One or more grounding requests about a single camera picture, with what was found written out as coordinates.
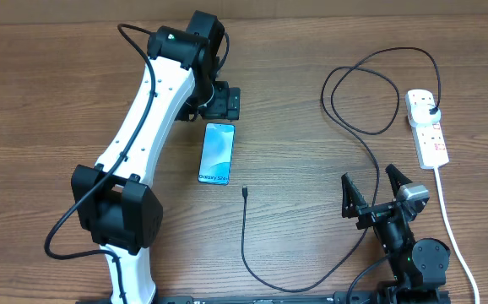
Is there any white charger plug adapter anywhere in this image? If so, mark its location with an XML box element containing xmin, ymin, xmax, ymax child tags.
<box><xmin>408</xmin><ymin>104</ymin><xmax>442</xmax><ymax>128</ymax></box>

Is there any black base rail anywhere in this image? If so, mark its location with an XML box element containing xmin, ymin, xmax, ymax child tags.
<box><xmin>74</xmin><ymin>289</ymin><xmax>452</xmax><ymax>304</ymax></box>

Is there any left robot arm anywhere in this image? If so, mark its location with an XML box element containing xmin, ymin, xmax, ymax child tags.
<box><xmin>71</xmin><ymin>11</ymin><xmax>240</xmax><ymax>303</ymax></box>

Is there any white power strip cord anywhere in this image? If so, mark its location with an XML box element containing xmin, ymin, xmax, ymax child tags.
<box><xmin>432</xmin><ymin>166</ymin><xmax>481</xmax><ymax>304</ymax></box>

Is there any blue Samsung Galaxy smartphone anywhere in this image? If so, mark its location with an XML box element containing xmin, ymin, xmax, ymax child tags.
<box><xmin>198</xmin><ymin>122</ymin><xmax>236</xmax><ymax>185</ymax></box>

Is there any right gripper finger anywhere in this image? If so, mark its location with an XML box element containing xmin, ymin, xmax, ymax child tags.
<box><xmin>385</xmin><ymin>164</ymin><xmax>412</xmax><ymax>197</ymax></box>
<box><xmin>341</xmin><ymin>173</ymin><xmax>367</xmax><ymax>218</ymax></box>

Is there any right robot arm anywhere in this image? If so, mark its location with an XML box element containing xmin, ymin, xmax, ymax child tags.
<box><xmin>341</xmin><ymin>165</ymin><xmax>451</xmax><ymax>303</ymax></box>

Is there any white power strip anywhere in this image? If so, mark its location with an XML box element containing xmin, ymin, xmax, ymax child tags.
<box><xmin>404</xmin><ymin>89</ymin><xmax>449</xmax><ymax>170</ymax></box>

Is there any black USB charging cable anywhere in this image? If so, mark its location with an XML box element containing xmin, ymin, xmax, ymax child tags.
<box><xmin>240</xmin><ymin>46</ymin><xmax>442</xmax><ymax>294</ymax></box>

